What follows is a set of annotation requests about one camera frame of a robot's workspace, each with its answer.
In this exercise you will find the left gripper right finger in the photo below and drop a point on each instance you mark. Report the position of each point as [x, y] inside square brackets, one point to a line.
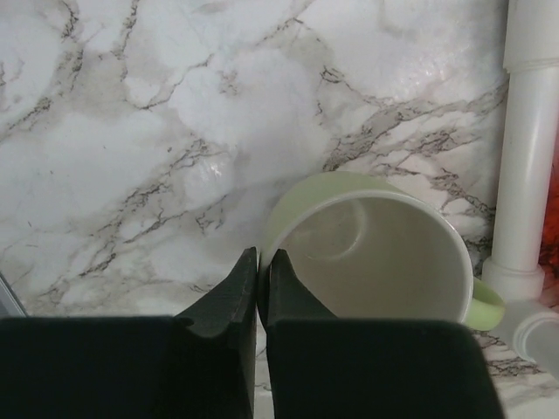
[321, 366]

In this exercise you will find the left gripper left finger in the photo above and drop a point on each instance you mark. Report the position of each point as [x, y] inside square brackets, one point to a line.
[199, 363]

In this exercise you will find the green mug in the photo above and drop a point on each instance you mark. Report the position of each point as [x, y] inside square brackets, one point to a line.
[366, 249]

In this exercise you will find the red three-tier stand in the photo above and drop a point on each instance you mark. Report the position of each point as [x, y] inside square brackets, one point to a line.
[548, 258]

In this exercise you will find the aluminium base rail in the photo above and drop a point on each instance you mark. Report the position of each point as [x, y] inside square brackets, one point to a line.
[10, 306]

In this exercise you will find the white pvc pipe frame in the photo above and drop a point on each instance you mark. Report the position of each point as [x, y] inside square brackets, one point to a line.
[531, 60]

